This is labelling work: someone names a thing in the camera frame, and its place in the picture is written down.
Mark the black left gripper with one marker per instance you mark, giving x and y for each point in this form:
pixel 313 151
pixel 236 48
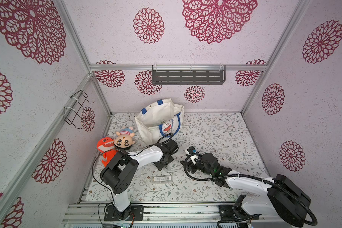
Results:
pixel 160 166

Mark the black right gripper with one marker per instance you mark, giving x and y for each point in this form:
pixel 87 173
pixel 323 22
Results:
pixel 201 164

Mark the clear compass set front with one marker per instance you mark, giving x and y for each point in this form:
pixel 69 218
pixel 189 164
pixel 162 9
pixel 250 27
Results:
pixel 162 179

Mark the white Doraemon canvas bag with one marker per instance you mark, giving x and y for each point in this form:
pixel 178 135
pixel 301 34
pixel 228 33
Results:
pixel 159 119

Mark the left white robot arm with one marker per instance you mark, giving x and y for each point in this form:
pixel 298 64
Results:
pixel 119 172

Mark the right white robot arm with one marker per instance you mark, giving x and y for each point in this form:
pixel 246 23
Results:
pixel 278 196

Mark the pink doll plush toy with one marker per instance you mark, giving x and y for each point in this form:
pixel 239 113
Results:
pixel 124 139

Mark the red monster plush toy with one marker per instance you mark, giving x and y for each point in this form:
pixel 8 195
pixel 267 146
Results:
pixel 107 147

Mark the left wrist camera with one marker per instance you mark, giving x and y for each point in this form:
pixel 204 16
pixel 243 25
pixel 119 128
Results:
pixel 172 146

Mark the grey wall shelf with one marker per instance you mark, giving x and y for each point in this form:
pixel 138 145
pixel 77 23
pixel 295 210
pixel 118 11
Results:
pixel 188 77

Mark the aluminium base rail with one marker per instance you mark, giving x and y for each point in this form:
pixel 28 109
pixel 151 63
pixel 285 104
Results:
pixel 149 212

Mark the black wire wall rack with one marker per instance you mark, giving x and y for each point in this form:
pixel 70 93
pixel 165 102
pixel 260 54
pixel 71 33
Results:
pixel 80 115

